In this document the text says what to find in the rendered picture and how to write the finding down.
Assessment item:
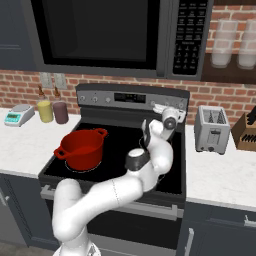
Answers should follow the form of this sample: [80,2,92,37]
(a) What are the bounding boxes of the dark purple squeeze bottle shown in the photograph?
[51,86,70,125]

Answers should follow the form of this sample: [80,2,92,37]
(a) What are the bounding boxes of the black oven door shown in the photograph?
[44,196,182,252]

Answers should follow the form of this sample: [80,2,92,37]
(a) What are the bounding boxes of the dark wooden shelf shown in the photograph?
[200,52,256,85]

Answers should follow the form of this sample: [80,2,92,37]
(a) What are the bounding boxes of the black stove with oven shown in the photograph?
[37,83,191,256]

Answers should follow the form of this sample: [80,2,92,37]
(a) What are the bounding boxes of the black microwave door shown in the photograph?
[21,0,172,76]

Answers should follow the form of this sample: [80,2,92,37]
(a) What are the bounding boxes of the red pot with handles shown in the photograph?
[53,127,109,172]

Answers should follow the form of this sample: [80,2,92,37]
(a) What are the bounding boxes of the grey microwave oven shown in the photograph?
[21,0,215,81]

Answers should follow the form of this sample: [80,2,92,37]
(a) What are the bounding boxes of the white kitchen scale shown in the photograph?
[3,103,36,128]

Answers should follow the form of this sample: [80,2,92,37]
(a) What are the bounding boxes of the dark blue drawer front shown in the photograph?
[185,201,256,232]

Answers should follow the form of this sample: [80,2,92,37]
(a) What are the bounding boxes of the dark blue upper cabinet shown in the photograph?
[0,0,37,72]

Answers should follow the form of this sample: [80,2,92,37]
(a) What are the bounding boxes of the silver drawer handle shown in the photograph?
[242,214,256,229]

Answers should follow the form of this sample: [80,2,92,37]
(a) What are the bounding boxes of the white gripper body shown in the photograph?
[152,103,187,124]

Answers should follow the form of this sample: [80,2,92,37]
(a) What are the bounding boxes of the dark blue cabinet door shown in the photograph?
[0,172,60,251]
[175,220,256,256]

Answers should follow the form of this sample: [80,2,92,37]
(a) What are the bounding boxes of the silver cabinet handle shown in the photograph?
[0,189,10,208]
[183,227,195,256]

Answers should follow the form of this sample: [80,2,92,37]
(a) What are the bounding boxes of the wooden knife block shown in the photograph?
[230,105,256,153]

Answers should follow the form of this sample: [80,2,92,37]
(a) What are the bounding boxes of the silver toaster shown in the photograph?
[193,104,232,156]

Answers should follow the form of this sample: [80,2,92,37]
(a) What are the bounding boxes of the yellow squeeze bottle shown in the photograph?
[36,85,55,124]

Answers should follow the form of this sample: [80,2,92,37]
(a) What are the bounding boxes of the silver oven door handle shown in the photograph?
[40,184,185,222]

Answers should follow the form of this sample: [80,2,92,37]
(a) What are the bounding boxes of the grey wall outlet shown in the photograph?
[53,72,69,91]
[39,72,54,90]

